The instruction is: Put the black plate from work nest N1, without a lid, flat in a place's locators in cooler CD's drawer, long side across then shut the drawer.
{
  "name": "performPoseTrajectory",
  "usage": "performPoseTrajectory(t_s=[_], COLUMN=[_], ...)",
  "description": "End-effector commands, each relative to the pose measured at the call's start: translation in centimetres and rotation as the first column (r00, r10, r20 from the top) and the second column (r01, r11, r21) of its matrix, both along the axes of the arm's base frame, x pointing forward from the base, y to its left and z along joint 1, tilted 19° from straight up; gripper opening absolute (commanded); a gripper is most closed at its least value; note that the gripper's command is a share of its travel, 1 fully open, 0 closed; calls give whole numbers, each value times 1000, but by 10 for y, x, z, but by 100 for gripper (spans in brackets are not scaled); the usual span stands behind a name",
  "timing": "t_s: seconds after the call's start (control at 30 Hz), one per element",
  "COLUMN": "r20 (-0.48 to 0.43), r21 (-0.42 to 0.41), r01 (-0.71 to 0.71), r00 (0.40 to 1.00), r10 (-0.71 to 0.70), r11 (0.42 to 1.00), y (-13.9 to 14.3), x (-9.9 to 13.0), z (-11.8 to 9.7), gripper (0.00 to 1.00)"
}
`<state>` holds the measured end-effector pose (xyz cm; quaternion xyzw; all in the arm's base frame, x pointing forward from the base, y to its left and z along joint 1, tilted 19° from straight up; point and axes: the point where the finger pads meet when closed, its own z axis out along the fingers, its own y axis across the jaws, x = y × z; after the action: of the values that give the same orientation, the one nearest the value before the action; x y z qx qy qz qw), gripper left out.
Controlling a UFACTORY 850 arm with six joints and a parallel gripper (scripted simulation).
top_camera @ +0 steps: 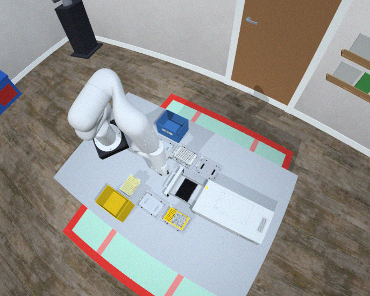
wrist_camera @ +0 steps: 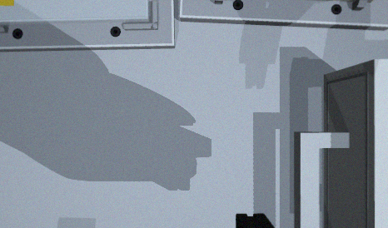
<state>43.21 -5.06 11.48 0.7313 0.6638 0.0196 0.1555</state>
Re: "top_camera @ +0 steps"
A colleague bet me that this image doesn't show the blue open-top bin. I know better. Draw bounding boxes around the blue open-top bin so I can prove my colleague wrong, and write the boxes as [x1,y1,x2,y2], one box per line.
[156,110,189,143]

